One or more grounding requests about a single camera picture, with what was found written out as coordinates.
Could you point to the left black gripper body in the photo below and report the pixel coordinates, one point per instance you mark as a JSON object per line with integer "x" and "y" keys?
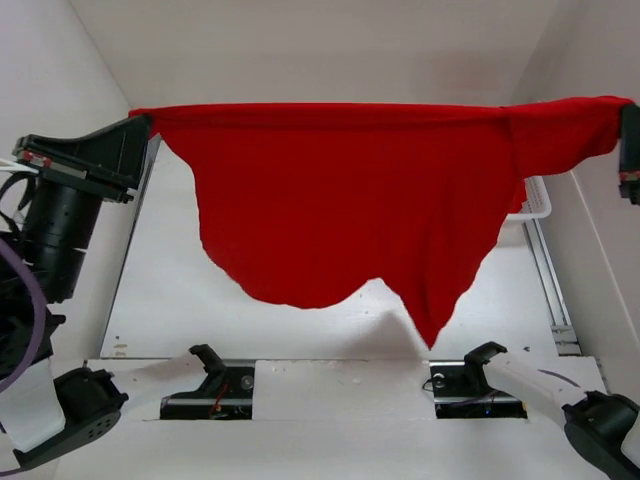
{"x": 65, "y": 212}

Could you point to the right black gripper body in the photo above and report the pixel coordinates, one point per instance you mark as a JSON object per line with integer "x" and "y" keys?
{"x": 633, "y": 176}

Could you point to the red t shirt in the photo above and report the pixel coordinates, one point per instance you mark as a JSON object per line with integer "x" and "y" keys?
{"x": 303, "y": 203}

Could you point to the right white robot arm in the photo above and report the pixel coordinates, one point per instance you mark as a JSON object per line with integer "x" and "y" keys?
{"x": 602, "y": 428}

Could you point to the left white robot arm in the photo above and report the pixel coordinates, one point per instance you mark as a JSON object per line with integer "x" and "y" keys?
{"x": 44, "y": 416}

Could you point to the red shirts pile in basket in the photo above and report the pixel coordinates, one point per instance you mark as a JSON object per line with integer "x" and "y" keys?
{"x": 520, "y": 197}

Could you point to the white plastic basket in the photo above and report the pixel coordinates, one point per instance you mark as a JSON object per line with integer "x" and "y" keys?
{"x": 537, "y": 204}

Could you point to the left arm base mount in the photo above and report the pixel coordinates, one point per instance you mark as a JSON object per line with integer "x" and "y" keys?
{"x": 225, "y": 393}

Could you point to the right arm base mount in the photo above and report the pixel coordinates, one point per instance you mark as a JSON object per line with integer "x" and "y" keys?
{"x": 456, "y": 397}

